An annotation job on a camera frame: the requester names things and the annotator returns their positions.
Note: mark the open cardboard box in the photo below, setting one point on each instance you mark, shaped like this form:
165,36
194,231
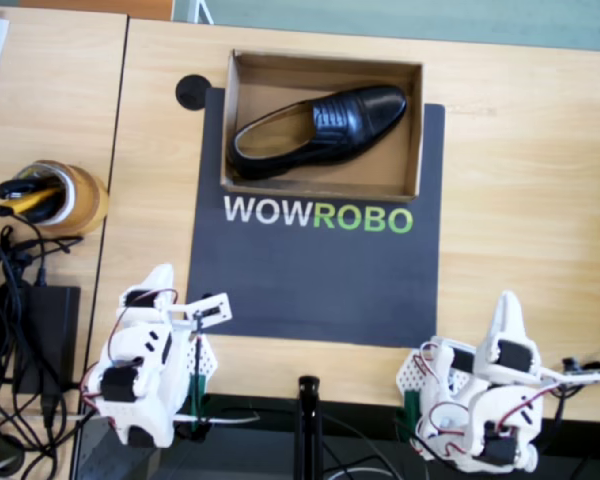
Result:
380,170

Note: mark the wrist camera white plate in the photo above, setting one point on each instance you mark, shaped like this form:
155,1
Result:
215,310
580,375

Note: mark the black round desk grommet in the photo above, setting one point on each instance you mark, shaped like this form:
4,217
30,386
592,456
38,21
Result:
190,92

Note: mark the black leather dress shoe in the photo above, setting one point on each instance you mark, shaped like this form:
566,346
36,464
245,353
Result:
360,115

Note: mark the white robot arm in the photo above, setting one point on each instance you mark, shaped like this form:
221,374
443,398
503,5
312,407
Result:
480,400
155,390

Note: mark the black camera stand pole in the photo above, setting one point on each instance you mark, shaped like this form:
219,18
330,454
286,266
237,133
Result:
310,425

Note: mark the black WOWROBO mat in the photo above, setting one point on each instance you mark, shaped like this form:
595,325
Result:
305,290

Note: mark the black perforated desk panel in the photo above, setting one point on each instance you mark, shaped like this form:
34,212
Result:
95,462

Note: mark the white metal frame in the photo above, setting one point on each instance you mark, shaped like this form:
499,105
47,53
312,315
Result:
200,10

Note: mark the brown packing tape roll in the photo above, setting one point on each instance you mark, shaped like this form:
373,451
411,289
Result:
87,205

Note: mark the green table clamp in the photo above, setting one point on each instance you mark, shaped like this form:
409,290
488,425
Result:
198,395
410,405

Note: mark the large black power brick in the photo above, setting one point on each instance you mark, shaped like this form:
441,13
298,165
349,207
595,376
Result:
62,325

